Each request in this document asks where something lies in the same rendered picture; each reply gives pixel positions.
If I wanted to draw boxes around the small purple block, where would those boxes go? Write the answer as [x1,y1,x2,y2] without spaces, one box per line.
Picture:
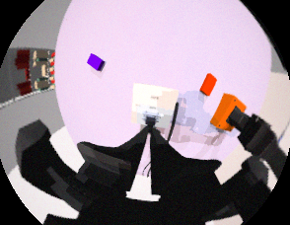
[87,53,105,70]

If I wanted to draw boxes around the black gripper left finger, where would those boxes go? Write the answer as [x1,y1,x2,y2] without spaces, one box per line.
[77,127,149,192]

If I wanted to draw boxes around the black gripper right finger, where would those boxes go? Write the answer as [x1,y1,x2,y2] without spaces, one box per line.
[149,128,221,195]

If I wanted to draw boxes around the white power cube with black cables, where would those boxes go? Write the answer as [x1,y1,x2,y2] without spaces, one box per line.
[130,82,180,143]

